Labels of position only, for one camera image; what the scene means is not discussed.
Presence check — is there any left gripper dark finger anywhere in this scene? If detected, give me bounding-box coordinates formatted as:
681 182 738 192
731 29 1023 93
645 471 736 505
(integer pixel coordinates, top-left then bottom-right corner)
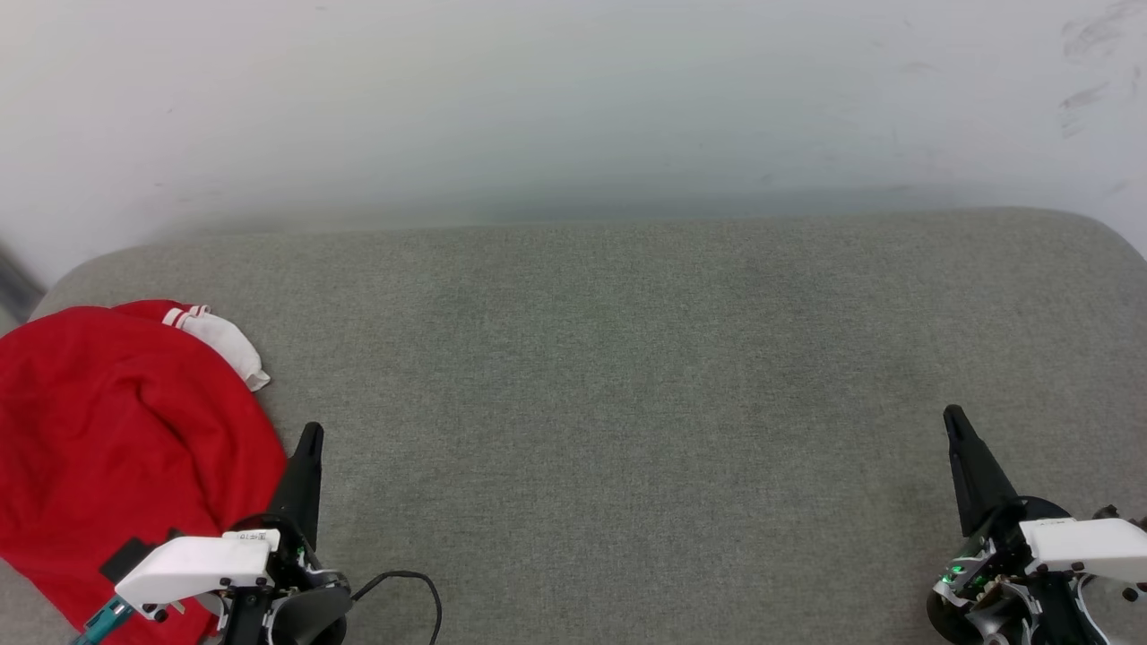
268 422 324 550

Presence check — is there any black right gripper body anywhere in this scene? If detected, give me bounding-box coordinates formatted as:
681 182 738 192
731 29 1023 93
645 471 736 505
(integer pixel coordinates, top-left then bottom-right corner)
935 494 1074 598

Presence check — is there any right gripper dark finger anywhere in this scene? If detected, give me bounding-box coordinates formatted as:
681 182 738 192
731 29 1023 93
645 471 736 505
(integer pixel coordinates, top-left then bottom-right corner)
942 404 1023 539

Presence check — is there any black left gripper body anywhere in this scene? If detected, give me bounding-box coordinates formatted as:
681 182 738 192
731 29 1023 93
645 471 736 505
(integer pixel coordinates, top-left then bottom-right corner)
220 512 353 645

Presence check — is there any red white basketball jersey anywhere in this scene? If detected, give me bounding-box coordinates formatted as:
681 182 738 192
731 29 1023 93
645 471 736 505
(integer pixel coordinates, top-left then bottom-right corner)
0 300 289 645

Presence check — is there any grey fabric sofa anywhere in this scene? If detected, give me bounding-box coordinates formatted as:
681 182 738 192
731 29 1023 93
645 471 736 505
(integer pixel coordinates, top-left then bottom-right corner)
0 208 1147 645

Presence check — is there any thin black cable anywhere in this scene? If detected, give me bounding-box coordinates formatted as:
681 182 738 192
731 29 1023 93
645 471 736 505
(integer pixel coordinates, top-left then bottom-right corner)
349 570 444 645

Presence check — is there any grey metal rail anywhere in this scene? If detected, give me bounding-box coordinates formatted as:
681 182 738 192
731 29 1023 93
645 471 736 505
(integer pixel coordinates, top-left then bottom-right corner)
0 240 47 325

